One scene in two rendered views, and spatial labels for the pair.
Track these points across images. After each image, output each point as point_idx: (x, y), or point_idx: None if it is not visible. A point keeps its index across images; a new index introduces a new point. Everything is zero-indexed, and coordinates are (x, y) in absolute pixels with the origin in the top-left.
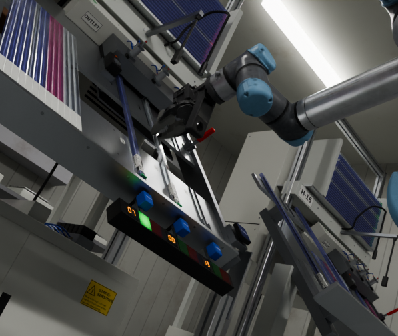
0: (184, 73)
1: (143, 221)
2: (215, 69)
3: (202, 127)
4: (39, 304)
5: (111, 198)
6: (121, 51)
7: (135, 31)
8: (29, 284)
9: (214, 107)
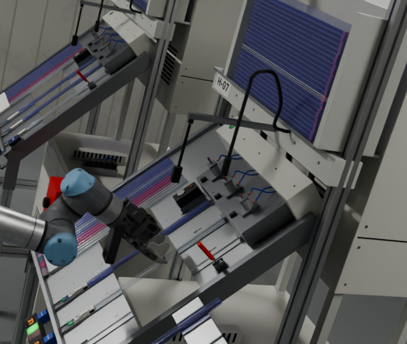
0: (307, 156)
1: (29, 328)
2: (320, 135)
3: (103, 253)
4: None
5: None
6: (206, 175)
7: (266, 132)
8: None
9: (114, 230)
